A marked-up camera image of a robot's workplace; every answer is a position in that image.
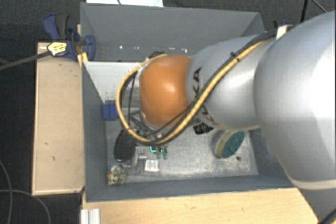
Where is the speckled brown toy animal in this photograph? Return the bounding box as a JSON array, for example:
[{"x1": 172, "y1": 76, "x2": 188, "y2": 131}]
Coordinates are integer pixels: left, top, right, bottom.
[{"x1": 107, "y1": 164, "x2": 127, "y2": 187}]

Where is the black oval object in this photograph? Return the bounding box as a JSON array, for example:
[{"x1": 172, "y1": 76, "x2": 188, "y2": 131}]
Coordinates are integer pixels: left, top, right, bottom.
[{"x1": 113, "y1": 129, "x2": 138, "y2": 163}]

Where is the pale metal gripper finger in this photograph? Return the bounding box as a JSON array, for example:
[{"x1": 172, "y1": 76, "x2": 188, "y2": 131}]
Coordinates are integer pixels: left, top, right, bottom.
[
  {"x1": 134, "y1": 146, "x2": 147, "y2": 161},
  {"x1": 136, "y1": 159, "x2": 160, "y2": 174}
]

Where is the blue sponge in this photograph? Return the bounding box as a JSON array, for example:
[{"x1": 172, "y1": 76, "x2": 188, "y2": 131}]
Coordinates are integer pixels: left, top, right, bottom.
[{"x1": 102, "y1": 101, "x2": 118, "y2": 122}]

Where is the green and yellow round sponge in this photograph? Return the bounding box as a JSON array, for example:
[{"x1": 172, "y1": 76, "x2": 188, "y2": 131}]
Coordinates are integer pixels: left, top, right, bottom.
[{"x1": 212, "y1": 130, "x2": 246, "y2": 159}]

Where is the black cylinder on white bracket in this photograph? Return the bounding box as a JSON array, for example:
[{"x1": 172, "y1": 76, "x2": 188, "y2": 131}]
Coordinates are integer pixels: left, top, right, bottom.
[{"x1": 193, "y1": 123, "x2": 214, "y2": 135}]

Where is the grey metal bin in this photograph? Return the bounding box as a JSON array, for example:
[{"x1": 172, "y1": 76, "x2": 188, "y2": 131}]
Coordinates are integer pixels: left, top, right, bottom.
[{"x1": 79, "y1": 2, "x2": 299, "y2": 203}]

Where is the pale wood board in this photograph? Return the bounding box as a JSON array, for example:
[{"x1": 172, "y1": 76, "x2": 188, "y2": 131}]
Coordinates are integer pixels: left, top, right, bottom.
[{"x1": 31, "y1": 41, "x2": 86, "y2": 196}]

